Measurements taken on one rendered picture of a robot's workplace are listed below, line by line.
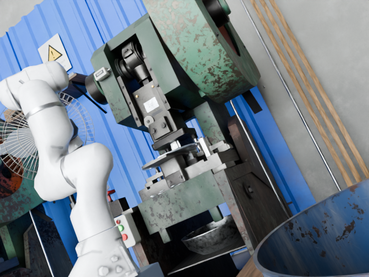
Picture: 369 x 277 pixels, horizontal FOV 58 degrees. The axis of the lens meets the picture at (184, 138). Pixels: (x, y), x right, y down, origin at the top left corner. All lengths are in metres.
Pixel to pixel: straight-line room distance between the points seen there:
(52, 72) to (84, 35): 2.43
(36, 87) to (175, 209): 0.76
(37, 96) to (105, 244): 0.45
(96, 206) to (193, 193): 0.56
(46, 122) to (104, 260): 0.41
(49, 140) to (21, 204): 1.63
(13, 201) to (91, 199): 1.65
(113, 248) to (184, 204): 0.56
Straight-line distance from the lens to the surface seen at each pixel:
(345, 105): 2.71
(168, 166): 1.53
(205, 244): 1.56
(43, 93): 1.05
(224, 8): 1.68
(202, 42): 1.34
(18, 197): 2.63
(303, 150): 2.71
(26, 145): 2.22
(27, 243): 2.83
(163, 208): 1.50
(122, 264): 0.97
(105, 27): 3.43
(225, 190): 1.32
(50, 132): 1.01
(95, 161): 0.96
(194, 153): 1.65
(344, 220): 0.64
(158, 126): 1.62
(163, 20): 1.36
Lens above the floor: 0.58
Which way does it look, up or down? 9 degrees up
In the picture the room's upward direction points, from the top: 25 degrees counter-clockwise
